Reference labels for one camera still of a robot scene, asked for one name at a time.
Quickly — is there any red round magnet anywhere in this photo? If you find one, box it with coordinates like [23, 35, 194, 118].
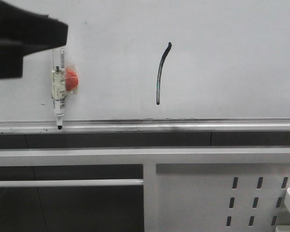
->
[65, 68, 79, 91]

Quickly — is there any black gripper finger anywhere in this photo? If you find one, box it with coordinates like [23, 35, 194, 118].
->
[0, 0, 68, 56]

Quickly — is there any white metal pegboard frame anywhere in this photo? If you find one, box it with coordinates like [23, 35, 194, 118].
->
[0, 147, 290, 232]

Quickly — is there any white whiteboard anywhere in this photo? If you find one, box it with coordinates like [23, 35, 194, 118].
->
[11, 0, 290, 120]

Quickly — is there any aluminium whiteboard tray rail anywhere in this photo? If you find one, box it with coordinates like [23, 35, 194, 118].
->
[0, 118, 290, 134]

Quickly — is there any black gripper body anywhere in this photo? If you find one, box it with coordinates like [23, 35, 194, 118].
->
[0, 39, 23, 79]

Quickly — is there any white whiteboard marker pen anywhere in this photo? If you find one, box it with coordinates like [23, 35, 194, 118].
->
[51, 47, 66, 130]

